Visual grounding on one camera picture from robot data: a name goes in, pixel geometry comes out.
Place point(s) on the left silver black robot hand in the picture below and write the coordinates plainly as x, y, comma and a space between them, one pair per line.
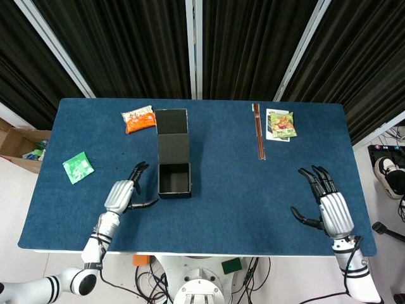
119, 196

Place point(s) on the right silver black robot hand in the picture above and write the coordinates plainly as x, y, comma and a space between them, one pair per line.
337, 212

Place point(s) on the black paper box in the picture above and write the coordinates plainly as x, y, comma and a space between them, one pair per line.
173, 149

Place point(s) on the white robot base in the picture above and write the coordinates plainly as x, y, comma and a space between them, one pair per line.
199, 282

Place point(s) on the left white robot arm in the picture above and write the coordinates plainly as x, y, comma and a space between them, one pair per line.
95, 247

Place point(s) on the brown cardboard box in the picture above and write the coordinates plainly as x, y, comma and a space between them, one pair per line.
16, 142

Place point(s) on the green foil packet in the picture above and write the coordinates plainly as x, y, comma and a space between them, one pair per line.
77, 168

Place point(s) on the black and white shoe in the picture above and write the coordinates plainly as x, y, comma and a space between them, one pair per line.
390, 179

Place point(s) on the orange block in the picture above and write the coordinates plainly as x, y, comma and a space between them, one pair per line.
140, 260

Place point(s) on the black electronic device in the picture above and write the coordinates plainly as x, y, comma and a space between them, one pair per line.
381, 153

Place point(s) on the orange snack packet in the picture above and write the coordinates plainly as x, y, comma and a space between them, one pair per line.
139, 122

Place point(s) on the blue felt table mat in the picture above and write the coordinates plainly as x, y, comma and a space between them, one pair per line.
237, 206

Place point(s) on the green vegetable snack bag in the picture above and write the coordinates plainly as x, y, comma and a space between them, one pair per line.
282, 126

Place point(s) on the red-brown chopsticks in clear sleeve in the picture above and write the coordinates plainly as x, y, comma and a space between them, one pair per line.
259, 133

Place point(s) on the green block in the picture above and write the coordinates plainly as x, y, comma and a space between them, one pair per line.
231, 266

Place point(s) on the white printed packet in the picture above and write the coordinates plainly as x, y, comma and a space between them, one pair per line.
272, 112

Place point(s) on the black pleated curtain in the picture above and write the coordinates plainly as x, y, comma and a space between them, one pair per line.
250, 47
360, 63
28, 73
120, 47

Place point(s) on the white frame post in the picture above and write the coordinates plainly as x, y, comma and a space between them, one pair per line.
194, 47
57, 47
300, 54
379, 130

